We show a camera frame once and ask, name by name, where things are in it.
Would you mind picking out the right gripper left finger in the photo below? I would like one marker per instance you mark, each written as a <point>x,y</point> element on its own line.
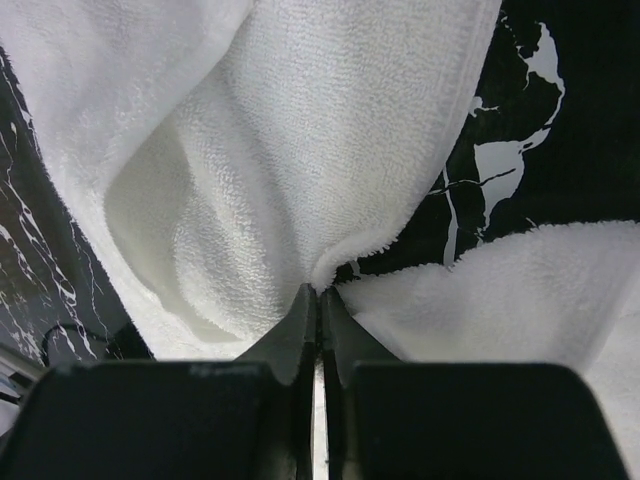
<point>250,418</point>

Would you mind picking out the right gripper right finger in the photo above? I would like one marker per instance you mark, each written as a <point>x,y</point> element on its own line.
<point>389,419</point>

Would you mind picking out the white towel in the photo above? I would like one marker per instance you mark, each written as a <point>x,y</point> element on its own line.
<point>219,154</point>

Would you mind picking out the black marble pattern mat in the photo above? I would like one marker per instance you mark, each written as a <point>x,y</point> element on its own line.
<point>558,141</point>

